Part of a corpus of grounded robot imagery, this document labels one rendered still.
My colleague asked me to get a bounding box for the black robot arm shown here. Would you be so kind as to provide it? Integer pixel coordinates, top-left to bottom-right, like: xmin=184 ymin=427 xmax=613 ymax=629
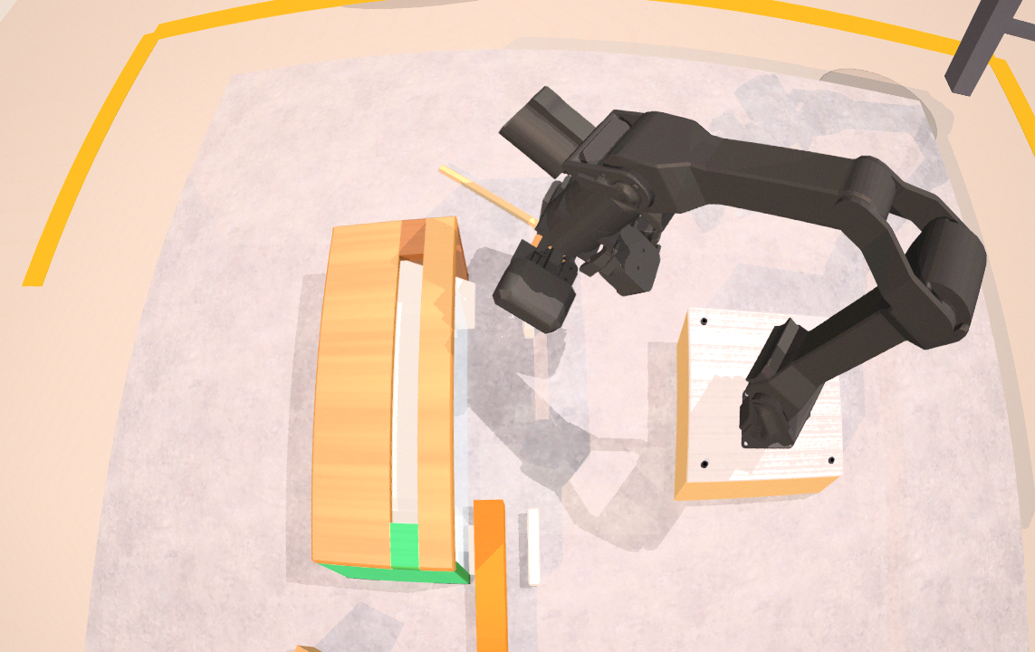
xmin=498 ymin=86 xmax=987 ymax=449

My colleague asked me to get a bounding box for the tan square post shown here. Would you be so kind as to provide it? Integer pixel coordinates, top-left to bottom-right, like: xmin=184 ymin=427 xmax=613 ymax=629
xmin=439 ymin=165 xmax=539 ymax=228

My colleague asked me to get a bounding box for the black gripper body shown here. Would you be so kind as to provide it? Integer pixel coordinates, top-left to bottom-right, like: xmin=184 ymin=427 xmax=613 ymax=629
xmin=493 ymin=176 xmax=623 ymax=334

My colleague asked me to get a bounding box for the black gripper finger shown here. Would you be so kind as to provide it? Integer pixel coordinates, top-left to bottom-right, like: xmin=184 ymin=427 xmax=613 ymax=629
xmin=539 ymin=180 xmax=561 ymax=220
xmin=511 ymin=239 xmax=537 ymax=262

